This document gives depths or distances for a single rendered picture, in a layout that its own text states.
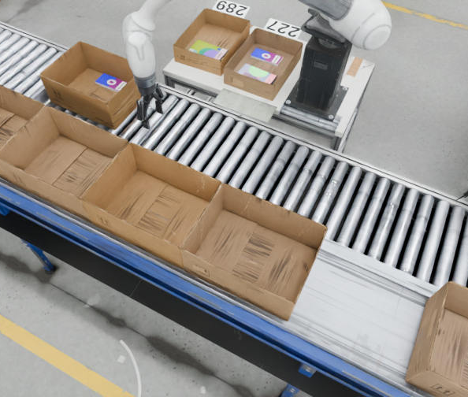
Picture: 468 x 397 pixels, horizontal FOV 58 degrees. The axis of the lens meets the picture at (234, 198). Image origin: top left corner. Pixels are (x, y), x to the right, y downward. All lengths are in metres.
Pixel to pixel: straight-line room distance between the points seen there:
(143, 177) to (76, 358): 1.09
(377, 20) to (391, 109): 1.83
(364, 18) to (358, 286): 0.93
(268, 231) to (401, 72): 2.50
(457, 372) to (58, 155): 1.62
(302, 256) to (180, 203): 0.50
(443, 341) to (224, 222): 0.82
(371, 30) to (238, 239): 0.87
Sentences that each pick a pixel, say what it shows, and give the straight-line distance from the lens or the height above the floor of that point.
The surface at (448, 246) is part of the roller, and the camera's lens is 1.90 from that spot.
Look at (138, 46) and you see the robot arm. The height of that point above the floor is 1.25.
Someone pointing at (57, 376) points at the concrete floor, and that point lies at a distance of 2.42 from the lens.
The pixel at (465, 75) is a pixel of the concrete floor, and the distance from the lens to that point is 4.00.
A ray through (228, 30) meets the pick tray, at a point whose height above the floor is 0.76.
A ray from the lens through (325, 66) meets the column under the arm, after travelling 2.00.
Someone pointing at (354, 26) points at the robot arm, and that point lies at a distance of 1.66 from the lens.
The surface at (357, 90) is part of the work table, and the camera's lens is 2.34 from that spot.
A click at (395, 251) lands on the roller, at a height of 0.75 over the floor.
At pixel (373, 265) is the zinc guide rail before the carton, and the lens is 1.57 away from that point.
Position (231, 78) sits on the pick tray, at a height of 0.80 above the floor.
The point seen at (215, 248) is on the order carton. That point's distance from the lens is 1.51.
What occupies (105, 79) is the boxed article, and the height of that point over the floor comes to 0.77.
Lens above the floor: 2.24
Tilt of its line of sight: 56 degrees down
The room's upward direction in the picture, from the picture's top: 2 degrees clockwise
